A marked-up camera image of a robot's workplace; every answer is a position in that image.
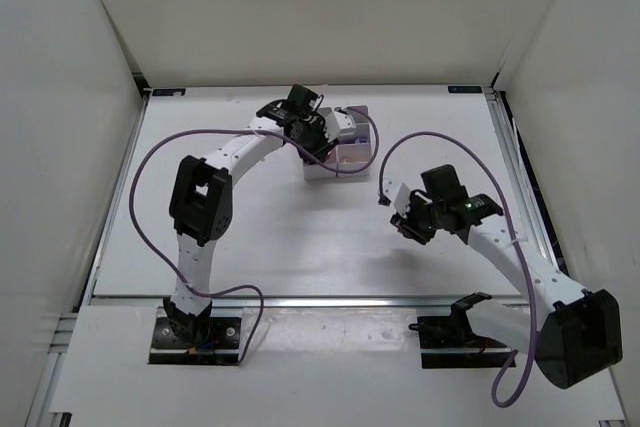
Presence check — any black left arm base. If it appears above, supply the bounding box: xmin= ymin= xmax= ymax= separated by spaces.
xmin=148 ymin=316 xmax=242 ymax=366

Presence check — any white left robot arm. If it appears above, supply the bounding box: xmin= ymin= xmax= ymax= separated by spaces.
xmin=163 ymin=84 xmax=337 ymax=343

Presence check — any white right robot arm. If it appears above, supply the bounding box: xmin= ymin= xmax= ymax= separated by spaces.
xmin=383 ymin=164 xmax=623 ymax=389

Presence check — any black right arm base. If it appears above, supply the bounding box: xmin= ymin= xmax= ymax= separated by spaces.
xmin=408 ymin=307 xmax=511 ymax=370

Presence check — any white left compartment container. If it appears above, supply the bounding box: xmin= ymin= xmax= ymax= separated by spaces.
xmin=302 ymin=107 xmax=338 ymax=181

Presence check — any white compartment container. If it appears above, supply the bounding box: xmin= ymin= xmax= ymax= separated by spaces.
xmin=302 ymin=107 xmax=338 ymax=181
xmin=335 ymin=105 xmax=375 ymax=171

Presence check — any white right compartment container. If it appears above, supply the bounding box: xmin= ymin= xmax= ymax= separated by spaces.
xmin=335 ymin=105 xmax=375 ymax=171

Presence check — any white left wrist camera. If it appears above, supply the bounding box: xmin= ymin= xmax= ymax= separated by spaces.
xmin=325 ymin=110 xmax=357 ymax=141

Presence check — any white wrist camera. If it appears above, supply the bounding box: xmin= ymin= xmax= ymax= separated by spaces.
xmin=325 ymin=110 xmax=357 ymax=141
xmin=385 ymin=181 xmax=421 ymax=218

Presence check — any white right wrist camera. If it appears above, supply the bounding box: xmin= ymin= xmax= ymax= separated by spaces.
xmin=385 ymin=181 xmax=421 ymax=218

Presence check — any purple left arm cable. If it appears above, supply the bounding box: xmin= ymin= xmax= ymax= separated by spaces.
xmin=128 ymin=105 xmax=381 ymax=366

